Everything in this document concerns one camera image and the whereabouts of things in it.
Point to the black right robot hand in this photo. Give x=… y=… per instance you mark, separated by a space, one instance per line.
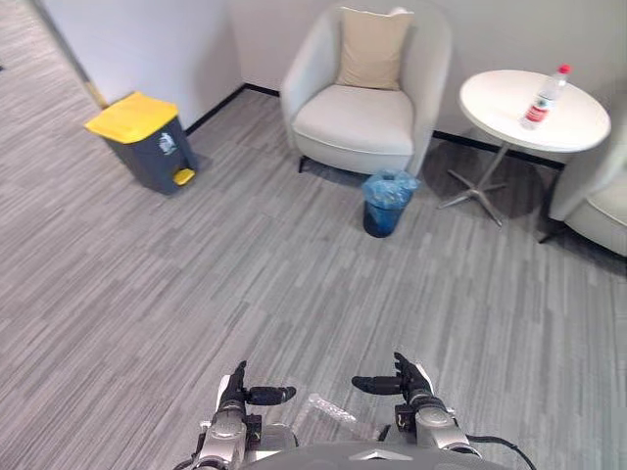
x=406 y=382

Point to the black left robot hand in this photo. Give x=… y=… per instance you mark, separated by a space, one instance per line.
x=235 y=387

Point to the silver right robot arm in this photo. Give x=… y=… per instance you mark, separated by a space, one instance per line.
x=431 y=426

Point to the clear empty plastic bottle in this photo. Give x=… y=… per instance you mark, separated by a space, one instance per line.
x=327 y=410

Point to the grey robot torso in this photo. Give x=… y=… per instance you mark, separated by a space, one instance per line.
x=362 y=456

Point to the small bin with blue bag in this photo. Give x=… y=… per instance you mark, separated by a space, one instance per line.
x=387 y=203

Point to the grey bin with yellow lid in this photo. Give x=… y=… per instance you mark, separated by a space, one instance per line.
x=143 y=142

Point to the white armchair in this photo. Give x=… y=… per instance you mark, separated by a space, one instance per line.
x=365 y=93
x=595 y=196

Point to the round white side table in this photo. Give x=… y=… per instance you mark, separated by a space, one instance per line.
x=529 y=117

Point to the plastic water bottle red cap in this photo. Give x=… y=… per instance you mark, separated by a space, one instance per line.
x=543 y=100

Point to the beige cushion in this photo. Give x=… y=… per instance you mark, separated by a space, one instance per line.
x=373 y=48

